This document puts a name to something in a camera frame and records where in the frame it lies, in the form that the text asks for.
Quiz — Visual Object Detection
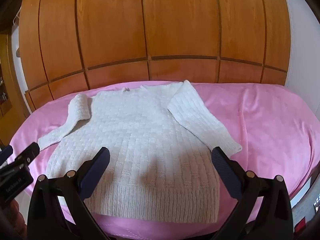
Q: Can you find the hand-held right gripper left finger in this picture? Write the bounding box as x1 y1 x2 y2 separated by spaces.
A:
27 146 111 240

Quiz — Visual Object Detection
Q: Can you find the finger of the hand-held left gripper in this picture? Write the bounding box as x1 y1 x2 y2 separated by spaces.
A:
0 144 14 161
13 142 41 167

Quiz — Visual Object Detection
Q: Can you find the wooden shelf unit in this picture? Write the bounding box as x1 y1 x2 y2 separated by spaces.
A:
0 34 25 120

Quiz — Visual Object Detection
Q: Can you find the pink blanket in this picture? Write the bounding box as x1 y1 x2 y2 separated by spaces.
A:
9 80 314 240

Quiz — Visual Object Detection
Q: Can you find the white knit sweater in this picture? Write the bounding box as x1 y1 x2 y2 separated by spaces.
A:
38 79 243 223

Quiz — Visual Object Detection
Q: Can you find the wooden wardrobe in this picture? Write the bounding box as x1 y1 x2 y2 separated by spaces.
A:
19 0 292 117

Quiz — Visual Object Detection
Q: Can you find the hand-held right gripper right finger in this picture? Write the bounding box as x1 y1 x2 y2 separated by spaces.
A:
211 146 293 240

